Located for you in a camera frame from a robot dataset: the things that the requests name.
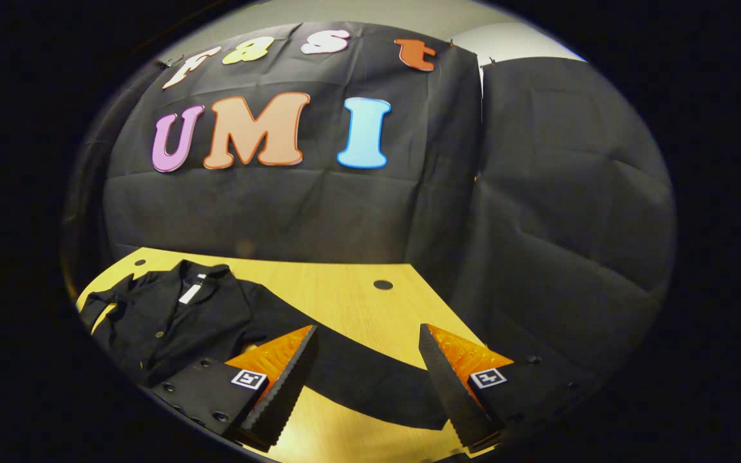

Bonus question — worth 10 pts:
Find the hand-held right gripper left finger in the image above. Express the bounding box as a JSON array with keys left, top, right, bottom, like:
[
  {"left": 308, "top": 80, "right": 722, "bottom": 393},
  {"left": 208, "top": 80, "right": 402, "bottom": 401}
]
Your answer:
[{"left": 149, "top": 324, "right": 320, "bottom": 453}]

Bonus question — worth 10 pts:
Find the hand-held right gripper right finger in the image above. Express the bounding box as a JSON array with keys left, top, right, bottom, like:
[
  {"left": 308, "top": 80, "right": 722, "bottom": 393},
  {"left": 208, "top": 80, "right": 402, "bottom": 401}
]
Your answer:
[{"left": 418, "top": 323, "right": 603, "bottom": 454}]

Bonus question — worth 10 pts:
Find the black buttoned jacket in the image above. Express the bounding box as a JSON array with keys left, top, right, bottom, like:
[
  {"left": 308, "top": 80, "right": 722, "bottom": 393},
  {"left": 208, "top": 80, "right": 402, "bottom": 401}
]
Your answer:
[{"left": 78, "top": 259, "right": 468, "bottom": 431}]

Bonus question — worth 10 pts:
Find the black backdrop cloth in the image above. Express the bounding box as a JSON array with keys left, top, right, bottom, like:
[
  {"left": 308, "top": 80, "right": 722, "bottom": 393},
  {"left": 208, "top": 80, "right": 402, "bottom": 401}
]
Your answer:
[{"left": 62, "top": 21, "right": 677, "bottom": 386}]

